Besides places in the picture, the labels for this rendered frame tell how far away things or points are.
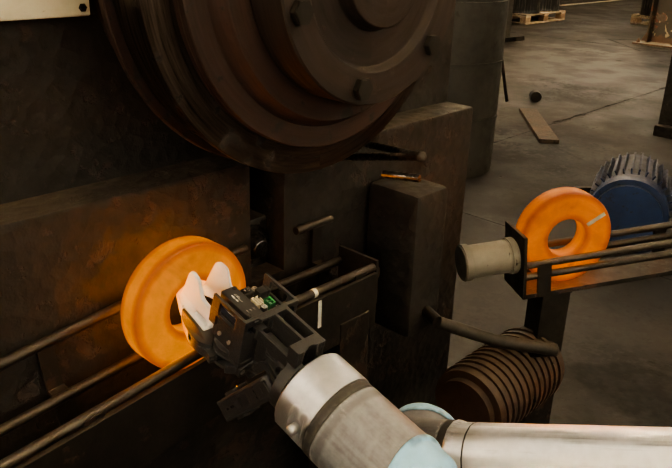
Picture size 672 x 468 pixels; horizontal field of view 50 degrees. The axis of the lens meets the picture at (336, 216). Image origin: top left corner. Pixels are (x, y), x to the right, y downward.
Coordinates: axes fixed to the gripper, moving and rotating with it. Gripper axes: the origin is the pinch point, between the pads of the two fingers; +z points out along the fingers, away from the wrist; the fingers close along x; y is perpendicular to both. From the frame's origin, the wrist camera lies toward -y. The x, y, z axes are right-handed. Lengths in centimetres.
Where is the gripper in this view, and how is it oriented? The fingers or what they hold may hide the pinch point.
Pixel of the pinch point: (186, 288)
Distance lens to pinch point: 85.1
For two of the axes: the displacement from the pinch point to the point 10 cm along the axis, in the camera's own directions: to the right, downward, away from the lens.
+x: -7.0, 2.5, -6.7
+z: -6.8, -5.1, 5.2
